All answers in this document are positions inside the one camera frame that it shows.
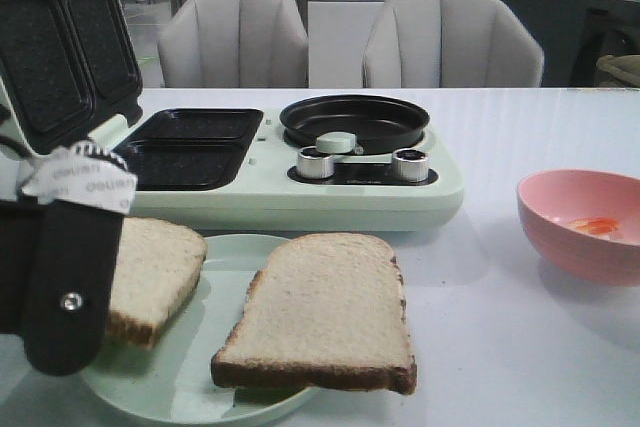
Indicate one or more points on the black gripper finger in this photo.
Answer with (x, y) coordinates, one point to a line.
(86, 191)

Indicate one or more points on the bread slice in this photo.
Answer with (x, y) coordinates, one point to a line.
(157, 268)
(327, 310)

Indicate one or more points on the breakfast maker hinged lid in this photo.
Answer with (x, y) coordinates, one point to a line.
(67, 68)

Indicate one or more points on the pink plastic bowl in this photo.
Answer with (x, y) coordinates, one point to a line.
(549, 200)

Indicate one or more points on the mint green breakfast maker base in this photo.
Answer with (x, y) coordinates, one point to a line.
(231, 169)

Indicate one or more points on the mint green round plate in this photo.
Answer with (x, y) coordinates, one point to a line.
(171, 383)

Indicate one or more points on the left silver control knob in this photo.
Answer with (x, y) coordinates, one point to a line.
(313, 164)

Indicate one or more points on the silver control knob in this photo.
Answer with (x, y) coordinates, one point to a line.
(410, 165)
(313, 164)

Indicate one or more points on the left grey upholstered chair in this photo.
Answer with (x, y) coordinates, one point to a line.
(235, 44)

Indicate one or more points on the grey upholstered chair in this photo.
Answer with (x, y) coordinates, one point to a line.
(235, 44)
(450, 44)

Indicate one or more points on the round black frying pan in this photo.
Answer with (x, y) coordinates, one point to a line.
(381, 124)

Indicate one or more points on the right silver control knob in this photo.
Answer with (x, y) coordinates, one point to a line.
(410, 165)

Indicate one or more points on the right grey upholstered chair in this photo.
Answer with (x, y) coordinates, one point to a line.
(450, 44)

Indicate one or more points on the dark grey counter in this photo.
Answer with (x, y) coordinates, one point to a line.
(574, 34)

